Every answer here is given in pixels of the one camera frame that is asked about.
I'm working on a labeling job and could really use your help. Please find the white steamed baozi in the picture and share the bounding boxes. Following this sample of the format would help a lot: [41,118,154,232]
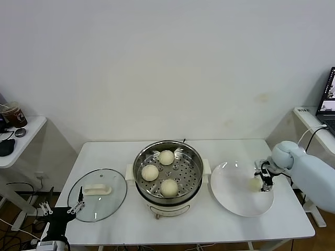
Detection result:
[160,179,179,198]
[158,150,175,166]
[141,164,160,182]
[248,177,263,193]

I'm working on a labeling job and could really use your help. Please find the black desk device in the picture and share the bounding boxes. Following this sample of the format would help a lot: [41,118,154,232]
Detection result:
[0,112,14,134]

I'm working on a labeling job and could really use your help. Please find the white cable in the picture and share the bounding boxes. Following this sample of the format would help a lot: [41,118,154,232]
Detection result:
[297,124,327,147]

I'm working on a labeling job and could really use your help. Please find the brown iced coffee cup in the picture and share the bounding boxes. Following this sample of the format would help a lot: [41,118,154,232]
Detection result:
[0,101,28,129]

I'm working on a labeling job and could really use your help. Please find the stainless steel steamer pot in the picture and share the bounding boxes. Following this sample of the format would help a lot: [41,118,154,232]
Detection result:
[132,140,204,201]

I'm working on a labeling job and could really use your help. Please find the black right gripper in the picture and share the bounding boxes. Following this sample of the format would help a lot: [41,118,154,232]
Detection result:
[254,158,275,193]

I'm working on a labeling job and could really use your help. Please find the cream electric cooker base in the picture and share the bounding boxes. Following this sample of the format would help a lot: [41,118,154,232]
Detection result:
[125,158,212,220]

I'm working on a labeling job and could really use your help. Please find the white round plate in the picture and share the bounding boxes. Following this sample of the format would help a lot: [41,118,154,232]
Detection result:
[210,161,275,217]

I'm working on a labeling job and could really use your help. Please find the white plastic box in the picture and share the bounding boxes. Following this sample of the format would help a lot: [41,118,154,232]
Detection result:
[292,106,335,227]

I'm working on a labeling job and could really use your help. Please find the black laptop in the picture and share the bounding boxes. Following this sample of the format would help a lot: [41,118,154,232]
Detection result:
[315,66,335,138]

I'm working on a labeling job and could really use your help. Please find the white side table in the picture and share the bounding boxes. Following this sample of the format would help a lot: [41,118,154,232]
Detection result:
[0,116,48,232]

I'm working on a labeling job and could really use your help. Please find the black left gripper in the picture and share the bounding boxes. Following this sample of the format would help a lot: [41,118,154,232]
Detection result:
[39,186,86,243]

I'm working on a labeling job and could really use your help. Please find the black cable with adapter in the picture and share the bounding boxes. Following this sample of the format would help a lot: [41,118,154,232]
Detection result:
[300,127,328,207]

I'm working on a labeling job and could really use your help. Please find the glass lid with cream handle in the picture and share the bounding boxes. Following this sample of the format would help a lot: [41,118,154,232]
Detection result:
[67,168,128,223]

